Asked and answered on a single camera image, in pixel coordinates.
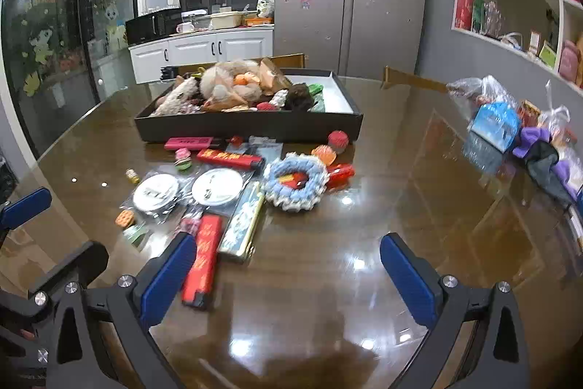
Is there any clear bag with red things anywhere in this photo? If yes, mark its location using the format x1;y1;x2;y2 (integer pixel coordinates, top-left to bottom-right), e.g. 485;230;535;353
446;74;520;113

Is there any green package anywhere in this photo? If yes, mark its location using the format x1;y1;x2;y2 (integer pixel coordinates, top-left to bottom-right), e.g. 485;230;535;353
471;0;486;34

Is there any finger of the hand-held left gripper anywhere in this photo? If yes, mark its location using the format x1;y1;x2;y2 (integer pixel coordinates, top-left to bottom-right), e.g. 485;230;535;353
0;241;110;326
0;187;52;236

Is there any green hair accessory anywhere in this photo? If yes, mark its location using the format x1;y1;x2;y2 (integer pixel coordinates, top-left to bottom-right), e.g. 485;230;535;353
307;83;327;113

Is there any pink box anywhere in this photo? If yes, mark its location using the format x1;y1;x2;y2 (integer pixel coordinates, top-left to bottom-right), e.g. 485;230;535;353
557;40;582;82

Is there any beige fluffy pom scrunchie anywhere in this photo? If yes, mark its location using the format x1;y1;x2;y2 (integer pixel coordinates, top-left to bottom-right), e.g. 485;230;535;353
199;60;261;104

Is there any glass door with stickers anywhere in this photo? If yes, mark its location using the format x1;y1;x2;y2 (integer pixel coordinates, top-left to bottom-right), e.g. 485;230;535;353
0;0;138;153

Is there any wooden chair back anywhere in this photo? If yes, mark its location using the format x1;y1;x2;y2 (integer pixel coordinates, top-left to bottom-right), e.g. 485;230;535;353
381;66;462;94
262;53;306;71

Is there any clear plastic bag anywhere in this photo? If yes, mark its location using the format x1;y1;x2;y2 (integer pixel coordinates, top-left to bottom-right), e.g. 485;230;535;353
544;81;573;135

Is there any pink printed packet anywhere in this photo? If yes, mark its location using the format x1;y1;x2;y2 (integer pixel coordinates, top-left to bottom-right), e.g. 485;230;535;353
179;206;207;236

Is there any black microwave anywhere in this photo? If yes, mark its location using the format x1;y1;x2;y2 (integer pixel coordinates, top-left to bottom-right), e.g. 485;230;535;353
125;8;183;46

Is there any blue crochet scrunchie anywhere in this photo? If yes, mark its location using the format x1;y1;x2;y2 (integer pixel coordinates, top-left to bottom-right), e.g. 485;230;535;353
263;152;327;207

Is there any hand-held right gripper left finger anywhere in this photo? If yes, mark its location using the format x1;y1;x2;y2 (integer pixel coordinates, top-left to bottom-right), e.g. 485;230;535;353
48;232;197;389

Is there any blue printed lighter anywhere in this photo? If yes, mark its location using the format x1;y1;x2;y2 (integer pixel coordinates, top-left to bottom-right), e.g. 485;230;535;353
218;182;266;265

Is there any purple plush toy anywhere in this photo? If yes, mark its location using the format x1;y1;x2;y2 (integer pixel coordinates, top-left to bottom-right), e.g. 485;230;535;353
512;127;583;199

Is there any white kitchen cabinet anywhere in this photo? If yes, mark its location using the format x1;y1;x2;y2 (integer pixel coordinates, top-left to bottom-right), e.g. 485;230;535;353
128;28;274;85

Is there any kraft paper card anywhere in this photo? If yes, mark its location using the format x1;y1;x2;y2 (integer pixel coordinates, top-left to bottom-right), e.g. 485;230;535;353
259;57;293;92

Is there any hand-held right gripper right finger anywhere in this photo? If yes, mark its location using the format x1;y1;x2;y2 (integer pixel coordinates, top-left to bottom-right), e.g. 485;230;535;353
380;233;531;389

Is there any black shallow box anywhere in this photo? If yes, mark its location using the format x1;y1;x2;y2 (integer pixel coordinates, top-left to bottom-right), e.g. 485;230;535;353
134;70;364;144

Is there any silver plastic bag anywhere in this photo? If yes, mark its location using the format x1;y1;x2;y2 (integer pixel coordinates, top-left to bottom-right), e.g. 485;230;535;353
248;136;283;164

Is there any pink lighter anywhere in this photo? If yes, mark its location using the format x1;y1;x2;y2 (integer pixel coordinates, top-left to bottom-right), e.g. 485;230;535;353
164;136;215;152

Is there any pale green clip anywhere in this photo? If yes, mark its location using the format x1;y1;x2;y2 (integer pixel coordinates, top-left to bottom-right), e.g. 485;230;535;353
122;223;149;249

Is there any large red lighter gold print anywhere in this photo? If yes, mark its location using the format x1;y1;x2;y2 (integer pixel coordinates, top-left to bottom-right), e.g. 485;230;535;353
181;214;224;308

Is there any blue packet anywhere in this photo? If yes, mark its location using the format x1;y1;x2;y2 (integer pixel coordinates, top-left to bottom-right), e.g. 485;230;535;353
469;101;523;153

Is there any round mirror in clear bag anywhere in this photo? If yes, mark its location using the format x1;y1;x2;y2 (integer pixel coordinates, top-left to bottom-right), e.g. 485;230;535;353
189;167;256;210
121;171;183;226

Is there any brown glossy desktop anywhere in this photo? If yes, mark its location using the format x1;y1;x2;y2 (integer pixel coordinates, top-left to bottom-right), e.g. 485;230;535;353
0;65;583;389

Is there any dark cloth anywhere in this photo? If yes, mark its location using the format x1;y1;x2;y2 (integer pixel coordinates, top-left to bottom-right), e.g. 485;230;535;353
523;140;575;208

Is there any translucent orange-red lighter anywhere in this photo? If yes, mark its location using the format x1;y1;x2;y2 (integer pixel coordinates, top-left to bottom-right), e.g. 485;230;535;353
325;163;356;191

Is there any white fuzzy scrunchie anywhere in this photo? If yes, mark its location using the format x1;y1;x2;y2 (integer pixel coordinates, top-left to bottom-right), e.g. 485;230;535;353
149;78;202;117

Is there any tall red box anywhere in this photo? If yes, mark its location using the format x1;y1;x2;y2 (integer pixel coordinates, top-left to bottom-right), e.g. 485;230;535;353
454;0;477;30

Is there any beige basin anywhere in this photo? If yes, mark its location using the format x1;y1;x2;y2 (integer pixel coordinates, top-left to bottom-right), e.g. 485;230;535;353
209;11;243;30

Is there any orange tangerine clip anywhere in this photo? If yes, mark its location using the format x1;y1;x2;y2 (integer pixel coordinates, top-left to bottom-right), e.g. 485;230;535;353
312;145;338;167

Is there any brown fuzzy scrunchie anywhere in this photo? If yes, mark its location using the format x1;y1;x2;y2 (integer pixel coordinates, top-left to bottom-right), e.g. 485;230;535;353
284;83;316;112

